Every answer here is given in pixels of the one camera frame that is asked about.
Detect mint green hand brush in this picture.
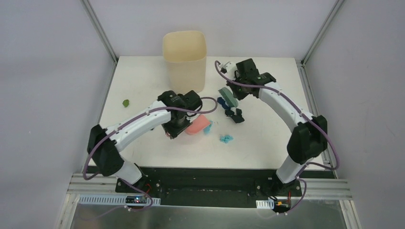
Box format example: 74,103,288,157
218,87,239,107

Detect pink plastic dustpan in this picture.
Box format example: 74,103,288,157
185,114,211,135

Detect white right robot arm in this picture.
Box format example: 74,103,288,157
221,58,328,196

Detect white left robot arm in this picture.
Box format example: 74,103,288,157
87,90,203,193

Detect dark blue paper scrap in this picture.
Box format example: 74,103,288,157
217,97,231,110

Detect black twisted paper scrap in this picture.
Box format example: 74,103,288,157
224,110,235,117

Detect black flat paper scrap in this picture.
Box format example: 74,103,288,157
230,108,245,124

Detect light blue small paper scrap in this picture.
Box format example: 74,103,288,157
203,122,213,135

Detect light blue paper scrap upper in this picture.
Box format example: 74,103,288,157
220,135,234,144

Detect green paper scrap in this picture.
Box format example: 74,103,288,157
122,99,130,108

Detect beige plastic waste bin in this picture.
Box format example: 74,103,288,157
162,31,207,94

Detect left controller circuit board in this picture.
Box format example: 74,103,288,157
125,196,148,206

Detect controller circuit board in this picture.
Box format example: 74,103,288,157
273,202,291,213
125,196,148,206

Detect right controller circuit board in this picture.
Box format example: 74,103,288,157
273,202,291,213

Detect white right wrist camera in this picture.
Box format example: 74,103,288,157
219,62,237,78

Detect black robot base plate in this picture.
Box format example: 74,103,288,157
134,167,303,208

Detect aluminium frame rail right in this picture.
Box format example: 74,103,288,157
300,0,345,67

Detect aluminium frame rail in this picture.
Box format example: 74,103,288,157
300,0,345,67
80,0,119,65

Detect aluminium frame rail left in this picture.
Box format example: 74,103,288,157
80,0,119,65

